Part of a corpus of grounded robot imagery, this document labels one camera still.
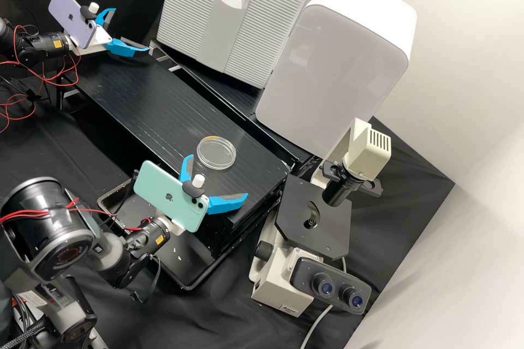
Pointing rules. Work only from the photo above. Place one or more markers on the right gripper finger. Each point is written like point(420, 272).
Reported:
point(225, 203)
point(185, 169)

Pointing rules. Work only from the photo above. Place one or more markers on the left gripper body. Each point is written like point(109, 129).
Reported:
point(100, 40)

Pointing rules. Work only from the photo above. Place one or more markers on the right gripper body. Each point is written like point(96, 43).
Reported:
point(177, 227)

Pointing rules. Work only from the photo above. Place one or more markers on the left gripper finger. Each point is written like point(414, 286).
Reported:
point(125, 48)
point(107, 13)

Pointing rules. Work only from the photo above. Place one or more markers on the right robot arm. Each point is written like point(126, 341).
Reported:
point(41, 222)

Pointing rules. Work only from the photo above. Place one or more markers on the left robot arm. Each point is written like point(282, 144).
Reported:
point(45, 43)

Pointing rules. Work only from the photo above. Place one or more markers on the petri dish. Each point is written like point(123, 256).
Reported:
point(216, 152)

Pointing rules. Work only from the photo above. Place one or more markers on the black tray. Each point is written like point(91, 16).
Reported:
point(196, 261)

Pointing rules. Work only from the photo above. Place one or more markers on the black platform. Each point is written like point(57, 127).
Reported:
point(155, 112)
point(229, 95)

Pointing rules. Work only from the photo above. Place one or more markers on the incubator door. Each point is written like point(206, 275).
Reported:
point(192, 17)

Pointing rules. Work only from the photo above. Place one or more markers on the cream microscope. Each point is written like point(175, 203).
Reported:
point(311, 218)

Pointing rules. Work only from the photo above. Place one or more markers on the white box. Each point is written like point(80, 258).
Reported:
point(327, 71)

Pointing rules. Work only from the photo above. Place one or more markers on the right wrist camera phone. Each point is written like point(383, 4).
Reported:
point(163, 191)

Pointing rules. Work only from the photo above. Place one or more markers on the wrist camera phone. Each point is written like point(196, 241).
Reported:
point(71, 15)
point(163, 191)

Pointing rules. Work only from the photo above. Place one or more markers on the left wrist camera phone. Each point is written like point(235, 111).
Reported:
point(71, 15)

